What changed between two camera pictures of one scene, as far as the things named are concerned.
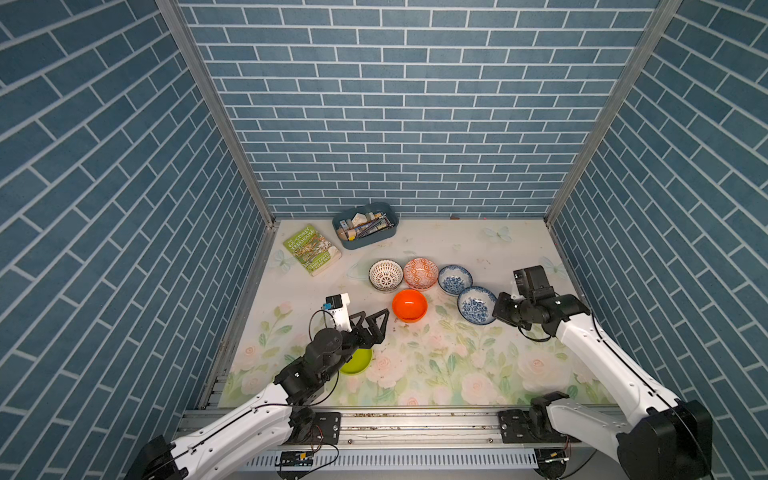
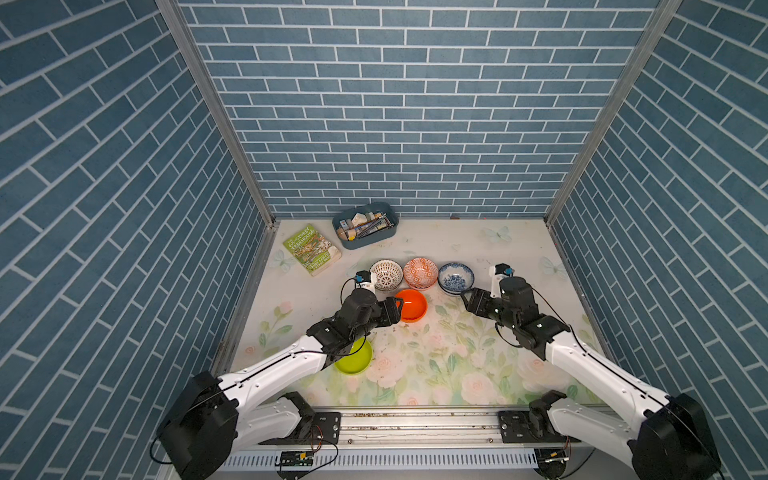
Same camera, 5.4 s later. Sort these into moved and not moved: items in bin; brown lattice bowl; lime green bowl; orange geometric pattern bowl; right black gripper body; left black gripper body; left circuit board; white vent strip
Moved: right black gripper body; left black gripper body
Not moved: white vent strip; lime green bowl; items in bin; orange geometric pattern bowl; brown lattice bowl; left circuit board
